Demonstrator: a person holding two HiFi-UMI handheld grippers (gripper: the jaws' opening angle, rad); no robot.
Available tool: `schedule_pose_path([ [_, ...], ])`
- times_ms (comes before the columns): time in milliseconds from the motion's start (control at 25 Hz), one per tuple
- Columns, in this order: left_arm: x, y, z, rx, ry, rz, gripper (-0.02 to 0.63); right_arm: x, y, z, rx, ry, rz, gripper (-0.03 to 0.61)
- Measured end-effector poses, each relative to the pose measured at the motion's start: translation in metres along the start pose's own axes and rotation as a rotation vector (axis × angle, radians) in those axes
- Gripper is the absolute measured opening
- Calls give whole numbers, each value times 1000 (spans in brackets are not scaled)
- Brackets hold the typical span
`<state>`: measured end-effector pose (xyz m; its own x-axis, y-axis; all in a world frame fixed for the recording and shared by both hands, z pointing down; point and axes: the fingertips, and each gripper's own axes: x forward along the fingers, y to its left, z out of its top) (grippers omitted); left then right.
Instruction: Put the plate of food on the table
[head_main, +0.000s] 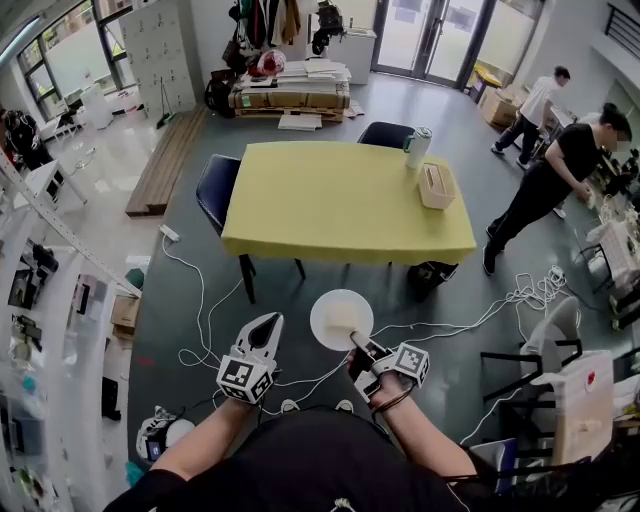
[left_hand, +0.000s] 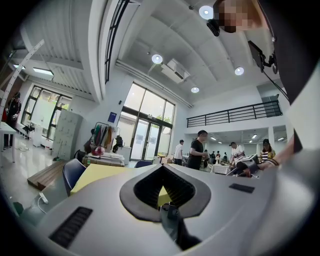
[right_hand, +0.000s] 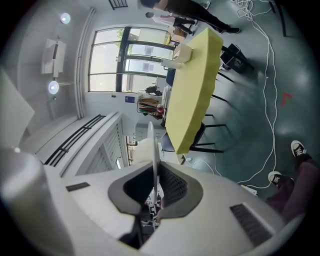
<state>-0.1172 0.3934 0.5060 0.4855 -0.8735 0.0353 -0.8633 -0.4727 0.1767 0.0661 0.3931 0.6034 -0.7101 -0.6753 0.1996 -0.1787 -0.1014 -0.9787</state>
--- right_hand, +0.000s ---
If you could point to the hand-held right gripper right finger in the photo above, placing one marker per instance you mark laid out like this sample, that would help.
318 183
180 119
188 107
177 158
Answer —
215 212

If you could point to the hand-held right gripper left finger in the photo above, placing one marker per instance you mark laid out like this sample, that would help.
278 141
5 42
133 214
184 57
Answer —
95 195

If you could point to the white round object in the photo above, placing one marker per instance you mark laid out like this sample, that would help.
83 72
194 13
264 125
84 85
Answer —
143 152

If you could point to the white round plate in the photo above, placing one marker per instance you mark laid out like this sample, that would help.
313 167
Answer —
154 155

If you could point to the white power strip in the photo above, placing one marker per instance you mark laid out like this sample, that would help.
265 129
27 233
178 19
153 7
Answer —
189 159
250 190

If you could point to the black railing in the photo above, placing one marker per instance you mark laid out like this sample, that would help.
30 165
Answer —
75 138

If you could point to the person's black sneaker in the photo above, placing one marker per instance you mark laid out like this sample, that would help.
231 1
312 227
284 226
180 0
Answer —
277 178
298 148

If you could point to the grey locker cabinet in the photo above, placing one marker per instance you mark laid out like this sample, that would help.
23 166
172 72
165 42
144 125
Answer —
147 131

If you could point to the person's body in dark clothing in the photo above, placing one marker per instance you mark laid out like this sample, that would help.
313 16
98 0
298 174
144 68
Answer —
295 190

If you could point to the black clothes rack with clothes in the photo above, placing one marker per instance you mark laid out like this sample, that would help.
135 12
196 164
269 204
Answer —
147 105

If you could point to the red helmet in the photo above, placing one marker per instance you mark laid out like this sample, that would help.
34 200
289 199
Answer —
160 108

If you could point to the round ceiling lamp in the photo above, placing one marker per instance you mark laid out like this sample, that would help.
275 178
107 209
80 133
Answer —
53 87
65 18

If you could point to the stack of white boards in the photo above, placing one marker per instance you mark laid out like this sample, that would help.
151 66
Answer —
166 100

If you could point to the black backpack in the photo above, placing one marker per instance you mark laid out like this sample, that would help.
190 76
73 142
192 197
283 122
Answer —
153 90

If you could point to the white ceiling air conditioner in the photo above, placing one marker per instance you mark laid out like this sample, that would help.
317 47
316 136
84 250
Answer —
53 57

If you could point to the black storage box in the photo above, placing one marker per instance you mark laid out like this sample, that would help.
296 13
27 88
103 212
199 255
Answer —
235 60

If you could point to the beige tissue box organizer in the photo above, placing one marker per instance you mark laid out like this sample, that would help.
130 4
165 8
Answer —
183 53

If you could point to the yellow bin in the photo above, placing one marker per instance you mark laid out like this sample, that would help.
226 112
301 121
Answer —
170 40

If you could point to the open cardboard box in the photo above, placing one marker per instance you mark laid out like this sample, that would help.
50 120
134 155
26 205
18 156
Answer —
178 35

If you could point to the blue wall poster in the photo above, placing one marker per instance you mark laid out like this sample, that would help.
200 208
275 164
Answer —
129 99

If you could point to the white wall pipes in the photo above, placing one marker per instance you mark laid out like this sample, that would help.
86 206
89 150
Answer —
83 62

